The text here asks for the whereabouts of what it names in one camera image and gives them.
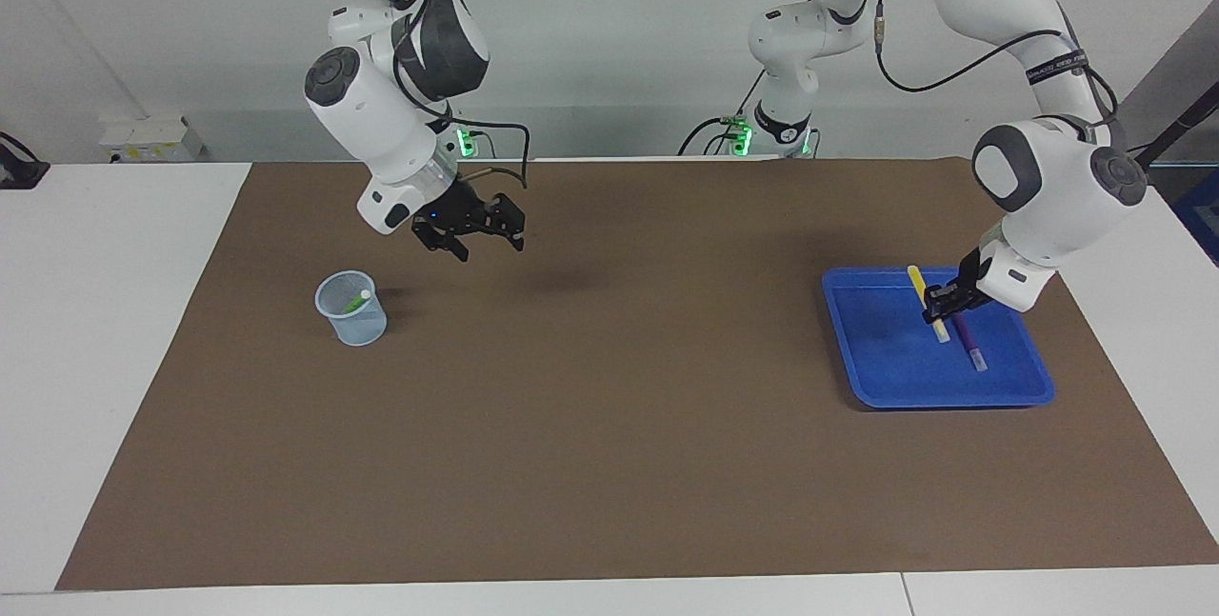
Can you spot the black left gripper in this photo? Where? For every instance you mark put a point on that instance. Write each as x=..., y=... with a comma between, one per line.
x=969, y=278

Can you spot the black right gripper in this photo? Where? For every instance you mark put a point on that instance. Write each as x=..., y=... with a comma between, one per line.
x=462, y=216

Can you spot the yellow pen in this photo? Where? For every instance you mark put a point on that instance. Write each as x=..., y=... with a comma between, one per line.
x=917, y=281

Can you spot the purple pen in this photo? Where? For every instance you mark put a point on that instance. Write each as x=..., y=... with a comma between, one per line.
x=971, y=345

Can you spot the green pen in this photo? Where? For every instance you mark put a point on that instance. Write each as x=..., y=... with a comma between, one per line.
x=355, y=304

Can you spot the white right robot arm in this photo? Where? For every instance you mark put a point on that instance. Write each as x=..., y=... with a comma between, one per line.
x=371, y=121

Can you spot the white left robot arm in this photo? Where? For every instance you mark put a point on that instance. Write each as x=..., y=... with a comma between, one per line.
x=1048, y=188

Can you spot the blue plastic tray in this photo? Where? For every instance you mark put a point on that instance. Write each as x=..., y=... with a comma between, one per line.
x=876, y=359

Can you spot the translucent plastic cup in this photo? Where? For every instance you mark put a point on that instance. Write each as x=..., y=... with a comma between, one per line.
x=360, y=330

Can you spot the brown table mat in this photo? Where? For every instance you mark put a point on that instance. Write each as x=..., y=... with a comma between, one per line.
x=609, y=426

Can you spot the blue box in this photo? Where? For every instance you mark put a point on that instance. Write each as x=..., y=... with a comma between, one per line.
x=1202, y=216

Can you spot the black stand pole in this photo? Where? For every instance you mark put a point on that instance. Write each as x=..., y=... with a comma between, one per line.
x=1181, y=126

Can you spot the black stand base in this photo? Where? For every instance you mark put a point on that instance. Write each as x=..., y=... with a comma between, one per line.
x=19, y=173

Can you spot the white wall socket box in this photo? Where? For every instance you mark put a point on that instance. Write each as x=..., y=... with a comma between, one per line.
x=148, y=140

